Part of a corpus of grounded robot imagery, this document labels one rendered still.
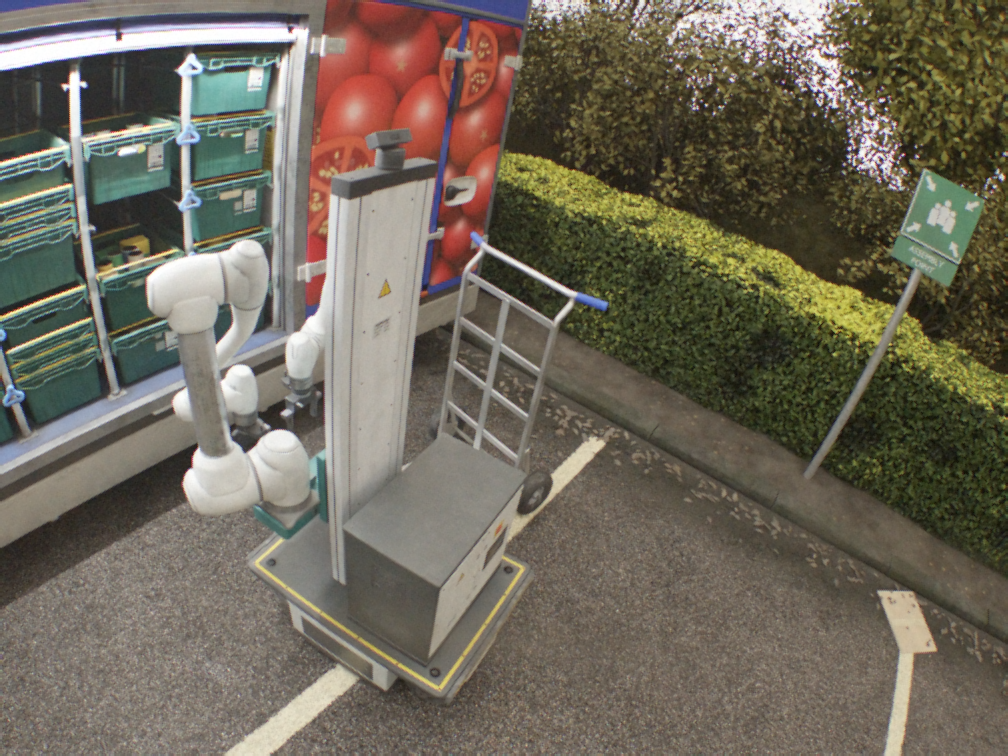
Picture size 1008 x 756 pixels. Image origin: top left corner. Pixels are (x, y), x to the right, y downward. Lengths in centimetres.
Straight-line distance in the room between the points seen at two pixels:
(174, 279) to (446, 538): 102
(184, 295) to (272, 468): 58
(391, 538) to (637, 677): 136
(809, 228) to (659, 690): 468
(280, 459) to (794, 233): 519
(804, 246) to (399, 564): 505
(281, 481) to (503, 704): 124
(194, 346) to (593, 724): 196
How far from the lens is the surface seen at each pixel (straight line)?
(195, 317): 142
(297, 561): 222
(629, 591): 277
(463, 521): 168
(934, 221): 339
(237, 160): 251
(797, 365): 387
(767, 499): 363
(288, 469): 167
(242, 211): 259
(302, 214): 256
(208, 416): 155
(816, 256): 582
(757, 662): 286
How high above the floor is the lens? 211
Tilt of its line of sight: 33 degrees down
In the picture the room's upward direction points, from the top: 12 degrees clockwise
